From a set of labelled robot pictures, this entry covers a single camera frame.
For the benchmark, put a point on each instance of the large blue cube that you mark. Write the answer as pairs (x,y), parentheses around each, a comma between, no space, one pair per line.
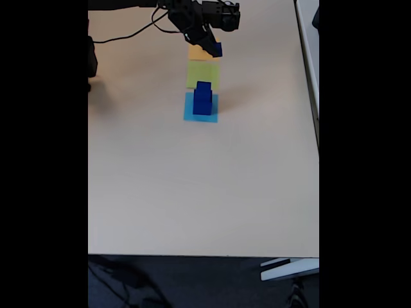
(202,109)

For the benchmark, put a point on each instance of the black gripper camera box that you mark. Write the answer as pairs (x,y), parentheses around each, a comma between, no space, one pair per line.
(224,14)

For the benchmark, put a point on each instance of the medium blue cube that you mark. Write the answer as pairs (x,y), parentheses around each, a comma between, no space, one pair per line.
(203,90)

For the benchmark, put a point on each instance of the green paper square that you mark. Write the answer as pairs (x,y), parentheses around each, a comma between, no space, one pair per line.
(192,72)

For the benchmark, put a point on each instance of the dark object on desk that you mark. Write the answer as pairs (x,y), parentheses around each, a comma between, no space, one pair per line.
(316,17)

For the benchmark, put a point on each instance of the light blue paper square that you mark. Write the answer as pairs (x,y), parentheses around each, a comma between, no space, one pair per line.
(205,118)

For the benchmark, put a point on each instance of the small blue cube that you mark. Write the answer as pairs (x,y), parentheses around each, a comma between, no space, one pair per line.
(218,49)

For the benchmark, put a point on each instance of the white neighbouring desk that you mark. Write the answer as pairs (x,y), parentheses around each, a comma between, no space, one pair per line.
(309,48)

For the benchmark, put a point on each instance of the orange paper square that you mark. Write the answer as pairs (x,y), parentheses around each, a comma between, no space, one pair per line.
(196,54)

